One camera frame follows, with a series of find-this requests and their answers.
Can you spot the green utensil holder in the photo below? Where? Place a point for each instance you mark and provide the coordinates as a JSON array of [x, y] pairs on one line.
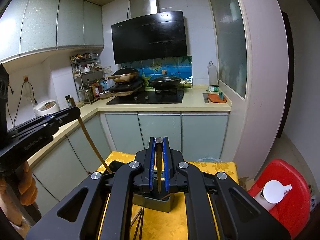
[[155, 205]]

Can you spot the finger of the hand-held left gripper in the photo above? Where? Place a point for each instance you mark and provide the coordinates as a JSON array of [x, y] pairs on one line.
[[65, 115]]

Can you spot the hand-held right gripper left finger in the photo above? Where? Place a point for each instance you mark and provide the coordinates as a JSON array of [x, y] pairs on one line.
[[153, 165]]

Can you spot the golden lidded pan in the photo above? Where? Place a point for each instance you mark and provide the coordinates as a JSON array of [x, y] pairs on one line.
[[125, 75]]

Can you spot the red plastic chair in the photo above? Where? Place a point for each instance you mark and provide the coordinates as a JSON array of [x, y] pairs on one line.
[[295, 205]]

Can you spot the white kettle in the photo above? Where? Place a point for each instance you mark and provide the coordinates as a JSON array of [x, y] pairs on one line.
[[272, 192]]

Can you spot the frosted glass partition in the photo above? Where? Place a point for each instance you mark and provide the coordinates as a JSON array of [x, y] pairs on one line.
[[227, 42]]

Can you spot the person's left hand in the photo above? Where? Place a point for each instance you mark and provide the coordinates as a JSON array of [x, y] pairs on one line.
[[26, 185]]

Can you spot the black gas cooktop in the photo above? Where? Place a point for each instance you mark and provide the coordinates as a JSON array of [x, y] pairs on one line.
[[150, 99]]

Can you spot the pale green upper cabinets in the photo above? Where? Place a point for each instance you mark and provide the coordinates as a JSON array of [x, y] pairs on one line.
[[40, 22]]

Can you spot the kitchen knife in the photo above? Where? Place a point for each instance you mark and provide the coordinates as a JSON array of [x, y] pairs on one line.
[[205, 98]]

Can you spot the metal spice rack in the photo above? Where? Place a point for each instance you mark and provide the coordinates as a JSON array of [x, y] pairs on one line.
[[86, 80]]

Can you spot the black wok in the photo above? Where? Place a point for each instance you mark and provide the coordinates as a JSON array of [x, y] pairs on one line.
[[166, 81]]

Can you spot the light bamboo chopstick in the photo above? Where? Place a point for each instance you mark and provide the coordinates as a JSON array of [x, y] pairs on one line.
[[92, 145]]

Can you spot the row of condiment bottles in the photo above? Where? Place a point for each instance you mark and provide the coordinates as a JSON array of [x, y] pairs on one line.
[[95, 88]]

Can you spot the white rice cooker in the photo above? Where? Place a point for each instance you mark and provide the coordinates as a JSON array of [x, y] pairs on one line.
[[46, 108]]

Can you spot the translucent plastic bottle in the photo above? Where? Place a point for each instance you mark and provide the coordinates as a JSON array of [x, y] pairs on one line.
[[213, 75]]

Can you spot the black range hood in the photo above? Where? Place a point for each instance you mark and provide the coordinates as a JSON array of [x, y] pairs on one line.
[[150, 37]]

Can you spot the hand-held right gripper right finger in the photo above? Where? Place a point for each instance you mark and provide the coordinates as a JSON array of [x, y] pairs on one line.
[[165, 165]]

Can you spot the dark chopstick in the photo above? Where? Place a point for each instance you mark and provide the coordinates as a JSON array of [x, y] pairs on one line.
[[137, 226], [158, 170], [141, 223], [167, 197]]

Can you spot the blue sea picture backsplash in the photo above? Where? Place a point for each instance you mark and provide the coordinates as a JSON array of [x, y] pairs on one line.
[[172, 65]]

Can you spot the orange cutting board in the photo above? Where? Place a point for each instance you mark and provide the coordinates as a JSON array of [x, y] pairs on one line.
[[216, 98]]

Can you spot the yellow floral tablecloth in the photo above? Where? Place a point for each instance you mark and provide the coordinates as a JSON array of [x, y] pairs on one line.
[[160, 225]]

